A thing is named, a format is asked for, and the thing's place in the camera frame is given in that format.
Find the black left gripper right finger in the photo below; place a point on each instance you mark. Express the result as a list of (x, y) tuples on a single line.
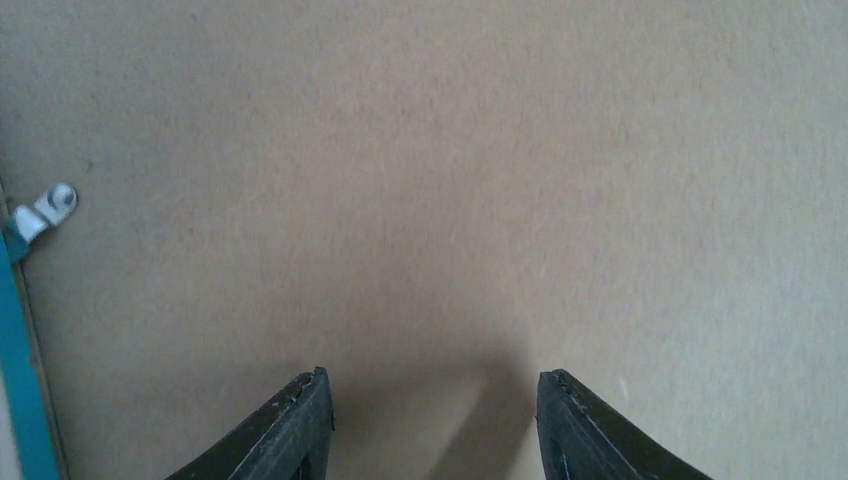
[(583, 437)]

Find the teal wooden picture frame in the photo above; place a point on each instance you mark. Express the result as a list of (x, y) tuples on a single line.
[(28, 448)]

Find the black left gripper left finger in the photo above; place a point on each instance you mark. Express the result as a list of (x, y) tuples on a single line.
[(288, 437)]

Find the brown cardboard backing board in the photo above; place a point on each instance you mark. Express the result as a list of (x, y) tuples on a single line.
[(436, 201)]

